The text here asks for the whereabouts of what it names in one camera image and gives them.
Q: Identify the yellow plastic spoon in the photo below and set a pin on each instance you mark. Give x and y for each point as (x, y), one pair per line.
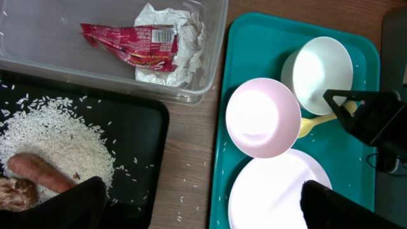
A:
(308, 124)

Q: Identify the grey dishwasher rack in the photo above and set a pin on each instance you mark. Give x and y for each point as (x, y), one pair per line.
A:
(391, 177)

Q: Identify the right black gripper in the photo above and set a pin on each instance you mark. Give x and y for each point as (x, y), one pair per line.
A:
(381, 124)

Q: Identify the white bowl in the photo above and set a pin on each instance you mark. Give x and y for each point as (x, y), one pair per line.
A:
(321, 64)

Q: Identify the brown food scrap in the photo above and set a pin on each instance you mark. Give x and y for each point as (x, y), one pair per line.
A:
(17, 194)

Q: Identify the clear plastic bin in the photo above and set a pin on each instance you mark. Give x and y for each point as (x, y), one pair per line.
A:
(43, 38)

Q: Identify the red snack wrapper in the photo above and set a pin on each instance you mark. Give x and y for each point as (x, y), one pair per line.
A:
(152, 47)

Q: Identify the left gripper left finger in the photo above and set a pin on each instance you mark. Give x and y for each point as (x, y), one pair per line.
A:
(79, 207)

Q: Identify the pink bowl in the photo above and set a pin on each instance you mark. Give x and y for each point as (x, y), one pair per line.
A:
(263, 118)

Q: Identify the white round plate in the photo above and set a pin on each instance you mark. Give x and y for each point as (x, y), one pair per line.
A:
(267, 191)

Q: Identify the black waste tray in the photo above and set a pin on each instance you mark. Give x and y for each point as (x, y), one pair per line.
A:
(135, 129)

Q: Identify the white tissue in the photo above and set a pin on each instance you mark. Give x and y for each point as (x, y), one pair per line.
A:
(191, 37)

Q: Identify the orange carrot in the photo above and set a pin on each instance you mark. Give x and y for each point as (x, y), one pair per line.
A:
(36, 170)

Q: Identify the pile of white rice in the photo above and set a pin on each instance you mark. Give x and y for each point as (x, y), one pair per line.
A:
(52, 129)

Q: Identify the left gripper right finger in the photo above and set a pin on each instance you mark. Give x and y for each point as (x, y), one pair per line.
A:
(324, 208)

